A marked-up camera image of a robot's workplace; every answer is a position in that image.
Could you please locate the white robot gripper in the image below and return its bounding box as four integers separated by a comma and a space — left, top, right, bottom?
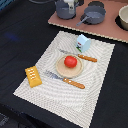
64, 0, 78, 16

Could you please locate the grey toy pot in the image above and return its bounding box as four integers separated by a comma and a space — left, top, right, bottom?
55, 0, 79, 19

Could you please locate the red toy tomato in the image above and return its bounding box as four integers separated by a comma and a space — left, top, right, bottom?
64, 56, 77, 68

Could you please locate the orange toy cracker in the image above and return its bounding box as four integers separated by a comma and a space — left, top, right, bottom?
25, 66, 42, 88

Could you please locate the grey toy frying pan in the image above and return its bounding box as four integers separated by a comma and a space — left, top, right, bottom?
77, 6, 106, 26

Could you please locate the small toy milk carton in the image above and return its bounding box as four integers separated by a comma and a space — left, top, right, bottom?
76, 34, 91, 52

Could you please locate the beige toy pot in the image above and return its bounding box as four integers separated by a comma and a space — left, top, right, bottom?
119, 5, 128, 30

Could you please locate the round wooden plate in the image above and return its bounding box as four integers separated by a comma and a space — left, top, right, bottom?
56, 55, 83, 78

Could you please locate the toy fork wooden handle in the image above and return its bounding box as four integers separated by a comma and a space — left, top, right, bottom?
58, 49, 97, 62

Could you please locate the toy knife wooden handle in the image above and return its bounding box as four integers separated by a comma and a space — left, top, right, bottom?
44, 71, 85, 89

